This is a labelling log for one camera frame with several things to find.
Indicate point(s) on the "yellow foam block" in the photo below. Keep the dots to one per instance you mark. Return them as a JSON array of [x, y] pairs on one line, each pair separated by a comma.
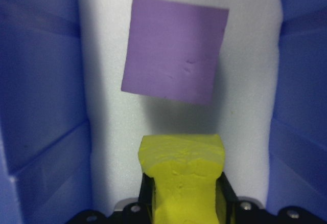
[[184, 183]]

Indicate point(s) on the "purple foam block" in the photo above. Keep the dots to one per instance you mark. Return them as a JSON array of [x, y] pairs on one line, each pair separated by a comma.
[[173, 50]]

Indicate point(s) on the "white foam pad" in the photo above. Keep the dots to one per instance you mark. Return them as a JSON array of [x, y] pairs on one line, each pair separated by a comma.
[[102, 106]]

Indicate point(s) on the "blue plastic storage bin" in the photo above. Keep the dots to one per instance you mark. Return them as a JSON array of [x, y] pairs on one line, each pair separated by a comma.
[[38, 80]]

